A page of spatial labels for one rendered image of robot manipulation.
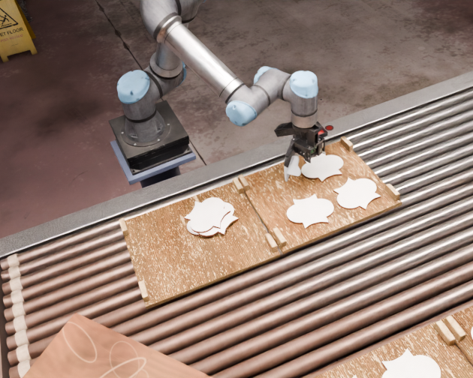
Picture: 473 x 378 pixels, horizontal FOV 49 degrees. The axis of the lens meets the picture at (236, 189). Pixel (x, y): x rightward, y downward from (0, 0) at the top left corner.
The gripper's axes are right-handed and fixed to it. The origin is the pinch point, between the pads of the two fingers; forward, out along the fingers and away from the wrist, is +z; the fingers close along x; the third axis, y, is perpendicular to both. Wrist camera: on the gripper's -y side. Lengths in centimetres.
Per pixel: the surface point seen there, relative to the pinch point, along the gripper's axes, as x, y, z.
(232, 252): -35.5, 3.7, 6.0
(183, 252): -45.0, -7.6, 6.2
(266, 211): -17.3, 0.6, 5.9
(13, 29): 46, -353, 79
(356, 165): 17.2, 9.9, 5.5
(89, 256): -64, -31, 8
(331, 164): 11.7, 3.7, 4.8
